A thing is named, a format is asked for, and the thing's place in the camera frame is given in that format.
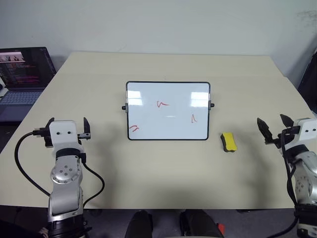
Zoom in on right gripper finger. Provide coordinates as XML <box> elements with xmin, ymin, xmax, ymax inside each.
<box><xmin>279</xmin><ymin>114</ymin><xmax>295</xmax><ymax>129</ymax></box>
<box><xmin>257</xmin><ymin>117</ymin><xmax>273</xmax><ymax>142</ymax></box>

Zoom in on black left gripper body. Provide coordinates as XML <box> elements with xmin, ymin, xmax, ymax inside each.
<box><xmin>39</xmin><ymin>126</ymin><xmax>93</xmax><ymax>149</ymax></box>

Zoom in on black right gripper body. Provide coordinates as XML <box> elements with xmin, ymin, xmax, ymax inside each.
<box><xmin>264</xmin><ymin>126</ymin><xmax>301</xmax><ymax>150</ymax></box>

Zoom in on yellow and black eraser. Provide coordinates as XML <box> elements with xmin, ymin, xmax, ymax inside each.
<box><xmin>220</xmin><ymin>132</ymin><xmax>239</xmax><ymax>153</ymax></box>

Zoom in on open dark laptop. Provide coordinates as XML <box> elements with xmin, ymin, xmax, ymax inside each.
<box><xmin>0</xmin><ymin>47</ymin><xmax>57</xmax><ymax>124</ymax></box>

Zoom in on small black-framed whiteboard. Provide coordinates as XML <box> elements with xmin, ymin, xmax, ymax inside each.
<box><xmin>121</xmin><ymin>80</ymin><xmax>215</xmax><ymax>142</ymax></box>

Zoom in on dark rounded shape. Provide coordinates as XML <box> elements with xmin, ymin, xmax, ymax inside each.
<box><xmin>179</xmin><ymin>209</ymin><xmax>225</xmax><ymax>238</ymax></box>

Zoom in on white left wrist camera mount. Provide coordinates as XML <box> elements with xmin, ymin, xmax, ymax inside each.
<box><xmin>49</xmin><ymin>120</ymin><xmax>84</xmax><ymax>152</ymax></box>

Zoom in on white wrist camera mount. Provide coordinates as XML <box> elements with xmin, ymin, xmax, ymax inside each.
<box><xmin>293</xmin><ymin>118</ymin><xmax>317</xmax><ymax>150</ymax></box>
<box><xmin>49</xmin><ymin>120</ymin><xmax>84</xmax><ymax>152</ymax></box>

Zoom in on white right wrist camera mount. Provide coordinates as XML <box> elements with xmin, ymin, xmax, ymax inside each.
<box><xmin>293</xmin><ymin>118</ymin><xmax>317</xmax><ymax>150</ymax></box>

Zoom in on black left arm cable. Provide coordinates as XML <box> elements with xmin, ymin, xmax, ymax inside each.
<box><xmin>14</xmin><ymin>127</ymin><xmax>106</xmax><ymax>209</ymax></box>

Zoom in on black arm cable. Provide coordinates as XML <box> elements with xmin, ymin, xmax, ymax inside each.
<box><xmin>14</xmin><ymin>127</ymin><xmax>106</xmax><ymax>209</ymax></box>
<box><xmin>280</xmin><ymin>132</ymin><xmax>303</xmax><ymax>238</ymax></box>

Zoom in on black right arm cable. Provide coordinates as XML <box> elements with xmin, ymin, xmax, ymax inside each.
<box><xmin>280</xmin><ymin>132</ymin><xmax>303</xmax><ymax>238</ymax></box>

